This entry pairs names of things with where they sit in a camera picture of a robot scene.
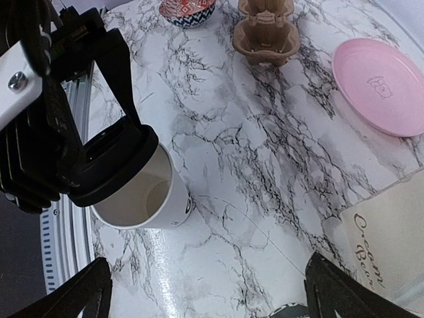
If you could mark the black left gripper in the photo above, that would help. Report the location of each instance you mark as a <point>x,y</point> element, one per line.
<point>41,150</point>

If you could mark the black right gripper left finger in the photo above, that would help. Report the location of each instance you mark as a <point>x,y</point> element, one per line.
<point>88,293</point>

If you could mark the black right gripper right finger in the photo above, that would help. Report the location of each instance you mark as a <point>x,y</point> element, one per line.
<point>332,293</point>

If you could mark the black plastic cup lid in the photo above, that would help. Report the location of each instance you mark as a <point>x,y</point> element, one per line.
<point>113,158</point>

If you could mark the white paper takeout bag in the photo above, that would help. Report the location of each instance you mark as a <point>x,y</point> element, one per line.
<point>385,234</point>

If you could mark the brown cardboard cup carrier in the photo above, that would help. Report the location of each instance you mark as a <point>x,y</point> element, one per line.
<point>265,36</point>

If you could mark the black cup holding straws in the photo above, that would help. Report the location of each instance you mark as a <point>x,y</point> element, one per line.
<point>290,310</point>

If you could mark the red patterned small bowl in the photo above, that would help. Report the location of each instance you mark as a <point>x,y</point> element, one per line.
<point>187,14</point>

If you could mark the pink round plate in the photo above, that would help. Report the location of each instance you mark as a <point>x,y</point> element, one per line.
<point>381,84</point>

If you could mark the aluminium front rail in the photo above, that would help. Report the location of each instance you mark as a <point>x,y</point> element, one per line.
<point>65,229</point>

